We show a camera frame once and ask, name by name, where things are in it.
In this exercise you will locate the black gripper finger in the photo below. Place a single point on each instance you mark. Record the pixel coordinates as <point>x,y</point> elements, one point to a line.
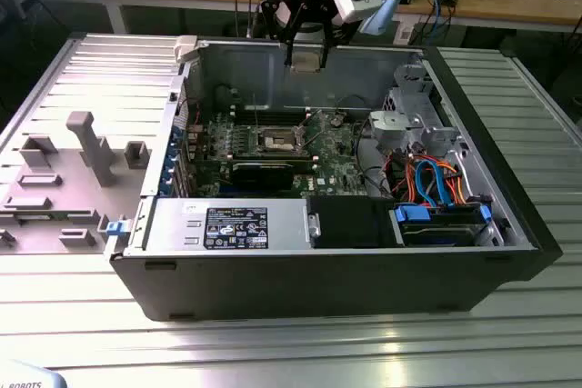
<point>277,15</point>
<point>329,11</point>

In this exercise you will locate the silver CPU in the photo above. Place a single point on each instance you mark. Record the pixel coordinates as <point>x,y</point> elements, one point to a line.
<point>307,63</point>

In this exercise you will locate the metal locking lever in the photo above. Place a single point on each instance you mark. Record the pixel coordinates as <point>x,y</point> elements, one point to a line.
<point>256,108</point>

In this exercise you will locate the RAM slot white clips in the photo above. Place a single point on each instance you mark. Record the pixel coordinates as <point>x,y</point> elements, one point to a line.
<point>277,109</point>
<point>277,117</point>
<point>304,161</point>
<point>304,153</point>

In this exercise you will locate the CPU socket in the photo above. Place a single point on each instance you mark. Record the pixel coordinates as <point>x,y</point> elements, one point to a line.
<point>279,140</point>

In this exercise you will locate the white label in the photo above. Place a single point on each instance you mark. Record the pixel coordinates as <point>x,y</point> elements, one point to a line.
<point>404,33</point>

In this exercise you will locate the white plastic case latch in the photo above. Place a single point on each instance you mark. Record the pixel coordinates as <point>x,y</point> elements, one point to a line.
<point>186,48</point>

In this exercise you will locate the silver drive cage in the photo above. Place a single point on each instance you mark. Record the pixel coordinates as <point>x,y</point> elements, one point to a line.
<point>409,83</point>

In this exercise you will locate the round coin battery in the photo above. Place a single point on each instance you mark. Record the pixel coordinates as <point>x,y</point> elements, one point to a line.
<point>335,121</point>

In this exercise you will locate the green motherboard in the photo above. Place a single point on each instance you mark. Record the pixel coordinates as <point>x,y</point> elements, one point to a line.
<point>338,163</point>

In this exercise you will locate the black graphics card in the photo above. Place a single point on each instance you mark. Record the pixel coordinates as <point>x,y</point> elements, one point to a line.
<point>261,176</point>

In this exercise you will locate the white sticker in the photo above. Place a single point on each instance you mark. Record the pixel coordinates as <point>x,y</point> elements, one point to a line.
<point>322,182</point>

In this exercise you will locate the black drive bay box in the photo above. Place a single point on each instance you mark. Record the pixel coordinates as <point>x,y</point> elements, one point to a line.
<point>345,224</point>

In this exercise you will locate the grey parts rack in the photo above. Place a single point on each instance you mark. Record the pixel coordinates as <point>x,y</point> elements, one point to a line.
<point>95,152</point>

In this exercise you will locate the silver power supply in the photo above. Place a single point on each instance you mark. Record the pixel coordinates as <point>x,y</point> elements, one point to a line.
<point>173,224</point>

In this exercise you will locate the hard disk blue carrier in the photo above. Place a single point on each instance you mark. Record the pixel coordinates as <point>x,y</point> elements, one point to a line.
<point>436,237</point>

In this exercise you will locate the blue plastic clip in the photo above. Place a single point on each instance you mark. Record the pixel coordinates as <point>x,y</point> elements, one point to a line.
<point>117,228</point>

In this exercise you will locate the black PC case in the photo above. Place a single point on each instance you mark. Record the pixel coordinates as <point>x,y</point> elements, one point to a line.
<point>295,283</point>

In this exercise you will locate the pale blue teach pendant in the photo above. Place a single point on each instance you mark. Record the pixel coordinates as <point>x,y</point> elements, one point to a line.
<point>27,376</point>

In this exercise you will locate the silver metal bracket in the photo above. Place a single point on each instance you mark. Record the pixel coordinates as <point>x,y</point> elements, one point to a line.
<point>391,126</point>

